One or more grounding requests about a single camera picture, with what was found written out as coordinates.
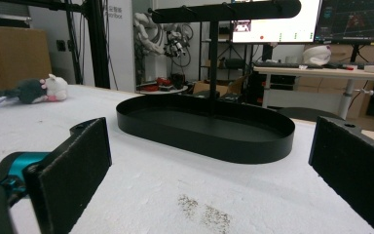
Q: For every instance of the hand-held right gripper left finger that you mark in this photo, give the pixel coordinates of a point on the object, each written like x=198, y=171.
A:
x=71, y=175

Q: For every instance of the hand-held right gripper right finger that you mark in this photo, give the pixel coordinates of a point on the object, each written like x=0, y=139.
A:
x=354, y=165

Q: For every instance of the grey and white plush toy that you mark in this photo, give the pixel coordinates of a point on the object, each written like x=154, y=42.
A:
x=32, y=91

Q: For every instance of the white office desk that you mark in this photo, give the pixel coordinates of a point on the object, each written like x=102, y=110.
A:
x=321, y=73

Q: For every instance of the white bag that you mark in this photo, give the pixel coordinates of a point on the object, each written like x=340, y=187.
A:
x=316, y=54

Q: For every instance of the round white table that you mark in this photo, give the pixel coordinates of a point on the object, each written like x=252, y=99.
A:
x=162, y=90

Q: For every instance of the black keyboard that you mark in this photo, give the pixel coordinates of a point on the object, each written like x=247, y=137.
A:
x=279, y=65

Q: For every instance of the brown cardboard panel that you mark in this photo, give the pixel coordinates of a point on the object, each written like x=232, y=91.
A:
x=9, y=58

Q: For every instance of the black stand with oval tray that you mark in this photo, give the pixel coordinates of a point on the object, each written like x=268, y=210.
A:
x=207, y=136

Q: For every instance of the monitor with dark screen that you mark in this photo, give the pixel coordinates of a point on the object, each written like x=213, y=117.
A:
x=354, y=19

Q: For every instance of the open cardboard box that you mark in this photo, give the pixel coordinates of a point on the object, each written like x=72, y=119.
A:
x=222, y=88

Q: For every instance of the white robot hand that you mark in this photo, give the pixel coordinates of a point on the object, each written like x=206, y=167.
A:
x=144, y=32

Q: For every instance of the monitor with white screen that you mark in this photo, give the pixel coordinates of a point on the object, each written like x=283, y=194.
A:
x=279, y=22

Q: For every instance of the black shelf rack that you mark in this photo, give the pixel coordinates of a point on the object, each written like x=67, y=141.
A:
x=227, y=61

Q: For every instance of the black wall socket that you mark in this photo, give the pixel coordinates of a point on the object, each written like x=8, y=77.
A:
x=61, y=45

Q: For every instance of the black metal frame stand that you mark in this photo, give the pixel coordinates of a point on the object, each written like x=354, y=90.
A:
x=97, y=42

